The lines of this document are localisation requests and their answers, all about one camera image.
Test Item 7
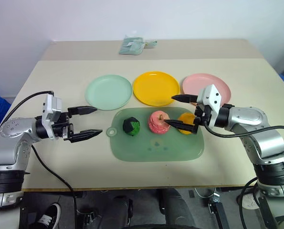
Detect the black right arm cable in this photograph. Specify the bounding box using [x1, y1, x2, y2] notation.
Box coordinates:
[203, 120, 284, 138]

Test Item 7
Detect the pink toy apple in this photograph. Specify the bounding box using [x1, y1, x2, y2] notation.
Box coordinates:
[148, 110, 171, 135]

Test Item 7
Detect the mint green plate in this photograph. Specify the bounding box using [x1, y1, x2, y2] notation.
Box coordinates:
[84, 74, 133, 111]

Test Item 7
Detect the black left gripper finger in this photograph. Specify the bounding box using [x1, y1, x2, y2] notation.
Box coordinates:
[67, 105, 98, 118]
[70, 129, 103, 144]

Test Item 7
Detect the teal plastic pouch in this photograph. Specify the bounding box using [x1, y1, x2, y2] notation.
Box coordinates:
[118, 35, 145, 55]

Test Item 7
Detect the beige table cover sheet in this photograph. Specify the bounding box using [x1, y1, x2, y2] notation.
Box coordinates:
[22, 59, 284, 192]

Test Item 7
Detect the translucent green cutting board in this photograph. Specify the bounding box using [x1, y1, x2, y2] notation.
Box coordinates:
[106, 106, 205, 163]

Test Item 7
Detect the pink plate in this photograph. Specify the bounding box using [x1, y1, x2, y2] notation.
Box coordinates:
[181, 73, 232, 104]

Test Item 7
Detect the black white sneaker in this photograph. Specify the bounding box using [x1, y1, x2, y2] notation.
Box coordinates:
[35, 202, 62, 229]

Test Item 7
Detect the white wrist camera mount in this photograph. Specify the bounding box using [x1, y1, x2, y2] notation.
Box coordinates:
[41, 94, 63, 139]
[196, 83, 224, 127]

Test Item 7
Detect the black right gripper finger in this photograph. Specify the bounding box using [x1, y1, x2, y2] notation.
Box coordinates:
[171, 94, 198, 104]
[164, 119, 200, 135]

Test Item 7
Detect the black metal frame leg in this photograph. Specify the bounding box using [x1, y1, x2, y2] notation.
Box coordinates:
[208, 188, 226, 229]

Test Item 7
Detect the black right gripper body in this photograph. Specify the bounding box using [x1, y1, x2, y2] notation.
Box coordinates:
[194, 102, 213, 127]

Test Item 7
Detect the orange toy fruit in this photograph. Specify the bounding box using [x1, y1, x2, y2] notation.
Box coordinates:
[177, 113, 197, 135]

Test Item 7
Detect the dark rounded shape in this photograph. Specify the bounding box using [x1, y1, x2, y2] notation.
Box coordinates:
[160, 188, 195, 229]

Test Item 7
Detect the yellow plate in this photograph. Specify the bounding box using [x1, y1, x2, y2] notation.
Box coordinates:
[133, 71, 180, 107]

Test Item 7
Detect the dark green toy vegetable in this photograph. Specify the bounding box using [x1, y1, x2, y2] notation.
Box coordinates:
[122, 116, 141, 137]

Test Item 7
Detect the thick black cable loop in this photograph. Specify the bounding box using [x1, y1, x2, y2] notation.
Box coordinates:
[237, 177, 260, 229]

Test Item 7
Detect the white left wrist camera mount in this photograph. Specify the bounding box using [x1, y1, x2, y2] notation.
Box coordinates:
[41, 94, 63, 139]

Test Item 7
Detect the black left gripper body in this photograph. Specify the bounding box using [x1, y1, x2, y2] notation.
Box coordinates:
[52, 111, 75, 142]

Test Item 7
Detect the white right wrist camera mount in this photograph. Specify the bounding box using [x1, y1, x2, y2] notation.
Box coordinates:
[196, 83, 224, 127]

